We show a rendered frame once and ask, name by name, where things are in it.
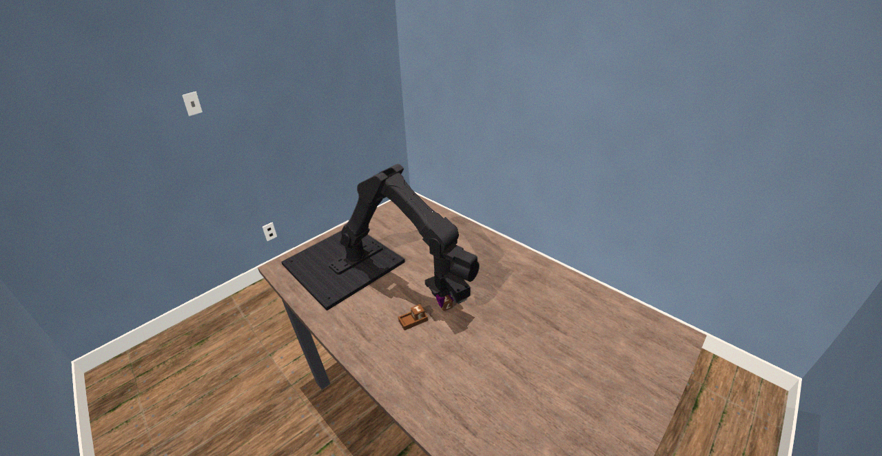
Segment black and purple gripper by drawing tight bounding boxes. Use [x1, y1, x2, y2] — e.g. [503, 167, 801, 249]
[425, 268, 453, 308]

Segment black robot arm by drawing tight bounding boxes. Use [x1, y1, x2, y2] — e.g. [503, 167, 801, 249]
[329, 164, 480, 304]

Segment brown wooden tray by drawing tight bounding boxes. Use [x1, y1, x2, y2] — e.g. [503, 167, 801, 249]
[398, 312, 428, 330]

